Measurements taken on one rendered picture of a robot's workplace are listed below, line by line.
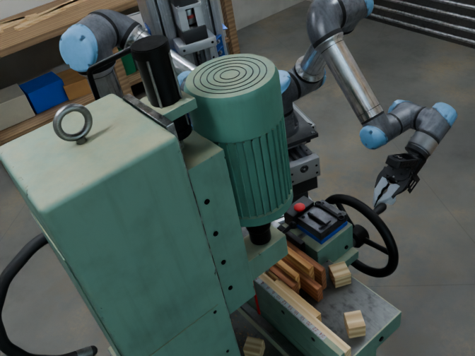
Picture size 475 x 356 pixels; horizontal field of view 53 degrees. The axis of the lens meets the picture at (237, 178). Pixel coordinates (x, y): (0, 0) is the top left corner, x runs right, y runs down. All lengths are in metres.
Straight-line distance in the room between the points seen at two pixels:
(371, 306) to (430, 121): 0.58
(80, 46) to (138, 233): 0.77
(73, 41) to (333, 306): 0.98
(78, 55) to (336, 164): 1.98
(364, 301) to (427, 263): 1.30
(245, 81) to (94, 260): 0.39
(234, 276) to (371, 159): 2.14
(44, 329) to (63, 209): 2.00
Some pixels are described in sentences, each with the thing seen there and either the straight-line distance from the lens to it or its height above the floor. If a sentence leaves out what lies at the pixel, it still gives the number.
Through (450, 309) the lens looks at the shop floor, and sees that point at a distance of 2.36.
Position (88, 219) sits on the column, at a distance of 0.71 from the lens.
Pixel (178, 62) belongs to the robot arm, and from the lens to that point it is 1.50.
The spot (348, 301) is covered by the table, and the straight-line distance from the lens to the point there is 1.23.
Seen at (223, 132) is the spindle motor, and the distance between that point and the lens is 0.84.
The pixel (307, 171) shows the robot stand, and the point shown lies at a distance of 1.85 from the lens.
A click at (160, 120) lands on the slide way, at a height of 1.52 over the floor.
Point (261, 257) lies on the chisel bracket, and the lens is 1.12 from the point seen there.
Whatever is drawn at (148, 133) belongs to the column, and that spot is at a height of 1.52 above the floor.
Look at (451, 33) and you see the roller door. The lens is 4.44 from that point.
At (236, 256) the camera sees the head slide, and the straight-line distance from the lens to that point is 1.00.
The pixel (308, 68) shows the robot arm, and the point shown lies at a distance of 1.80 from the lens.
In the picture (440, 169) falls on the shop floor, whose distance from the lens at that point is 3.03.
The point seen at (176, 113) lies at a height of 1.51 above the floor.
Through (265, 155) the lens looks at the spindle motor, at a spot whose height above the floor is 1.37.
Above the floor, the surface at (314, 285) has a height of 0.95.
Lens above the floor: 1.90
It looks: 39 degrees down
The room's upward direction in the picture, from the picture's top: 12 degrees counter-clockwise
